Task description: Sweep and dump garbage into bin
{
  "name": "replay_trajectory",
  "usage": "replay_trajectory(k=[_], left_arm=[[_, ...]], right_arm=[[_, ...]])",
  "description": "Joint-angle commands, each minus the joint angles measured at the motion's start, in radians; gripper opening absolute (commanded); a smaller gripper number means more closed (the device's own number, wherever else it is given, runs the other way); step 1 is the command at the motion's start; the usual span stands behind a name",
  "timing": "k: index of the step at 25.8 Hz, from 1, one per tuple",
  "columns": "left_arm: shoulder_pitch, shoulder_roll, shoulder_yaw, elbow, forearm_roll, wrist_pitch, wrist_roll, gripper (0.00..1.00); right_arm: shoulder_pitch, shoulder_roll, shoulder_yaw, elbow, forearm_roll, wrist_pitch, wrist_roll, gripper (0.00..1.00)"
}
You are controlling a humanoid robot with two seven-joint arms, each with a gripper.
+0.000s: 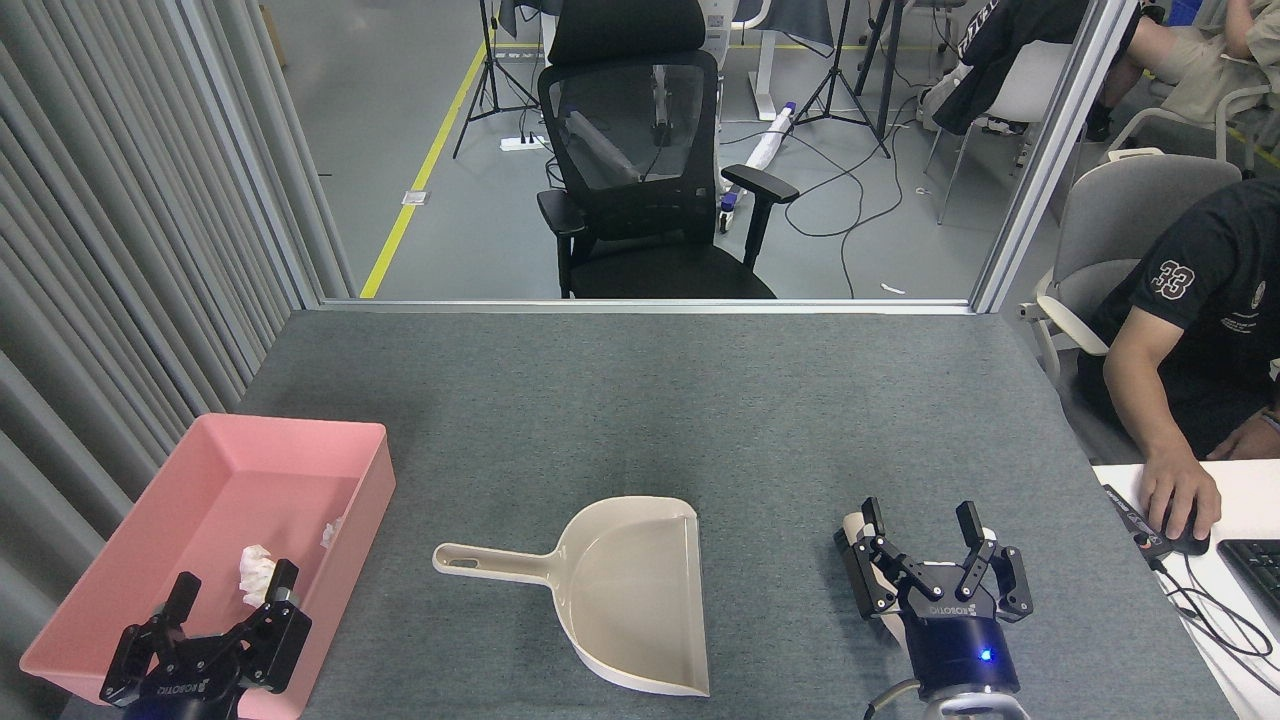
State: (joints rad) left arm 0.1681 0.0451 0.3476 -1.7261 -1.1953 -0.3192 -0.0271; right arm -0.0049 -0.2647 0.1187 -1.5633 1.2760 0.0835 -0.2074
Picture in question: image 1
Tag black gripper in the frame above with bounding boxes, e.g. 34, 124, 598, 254
834, 496, 1034, 700
99, 559, 314, 720

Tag large white paper ball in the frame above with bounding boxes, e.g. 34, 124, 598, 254
238, 545, 279, 606

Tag beige brush black bristles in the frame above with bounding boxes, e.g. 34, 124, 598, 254
833, 510, 996, 646

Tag black computer mouse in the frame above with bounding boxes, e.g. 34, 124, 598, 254
1160, 500, 1211, 557

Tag beige plastic dustpan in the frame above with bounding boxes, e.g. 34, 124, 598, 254
432, 496, 711, 697

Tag pink plastic bin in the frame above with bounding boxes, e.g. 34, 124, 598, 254
19, 413, 397, 720

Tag person's right hand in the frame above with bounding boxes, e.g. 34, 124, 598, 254
1139, 456, 1224, 542

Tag flat black device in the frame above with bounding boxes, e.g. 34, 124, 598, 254
1102, 484, 1173, 561

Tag white side table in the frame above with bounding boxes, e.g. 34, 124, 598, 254
1092, 459, 1280, 720

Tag black keyboard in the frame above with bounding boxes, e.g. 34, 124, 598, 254
1217, 539, 1280, 621

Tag grey padded chair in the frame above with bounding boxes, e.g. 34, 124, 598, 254
1018, 148, 1243, 401

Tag black mesh office chair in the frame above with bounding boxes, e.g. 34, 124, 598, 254
537, 0, 800, 300

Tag grey pleated curtain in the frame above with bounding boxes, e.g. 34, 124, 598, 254
0, 0, 356, 720

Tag white plastic chair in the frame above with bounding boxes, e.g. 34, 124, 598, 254
918, 40, 1086, 226

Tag black jacket white lettering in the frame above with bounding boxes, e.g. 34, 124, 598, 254
932, 0, 1093, 136

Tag black tripod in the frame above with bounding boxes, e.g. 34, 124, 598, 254
795, 0, 891, 159
452, 0, 541, 159

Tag white stand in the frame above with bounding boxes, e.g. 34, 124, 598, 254
705, 0, 791, 123

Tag dark grey hanging cloth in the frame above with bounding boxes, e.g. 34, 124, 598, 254
765, 0, 836, 58

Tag seated person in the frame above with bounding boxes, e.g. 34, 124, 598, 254
1085, 0, 1280, 141

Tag black desk cables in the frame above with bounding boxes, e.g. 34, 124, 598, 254
1148, 555, 1276, 691

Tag black floor cable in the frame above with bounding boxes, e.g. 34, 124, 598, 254
715, 95, 966, 299

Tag silver table edge rail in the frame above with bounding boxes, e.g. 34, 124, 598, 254
320, 297, 976, 316

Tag slanted silver post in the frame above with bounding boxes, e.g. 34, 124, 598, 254
970, 0, 1141, 314

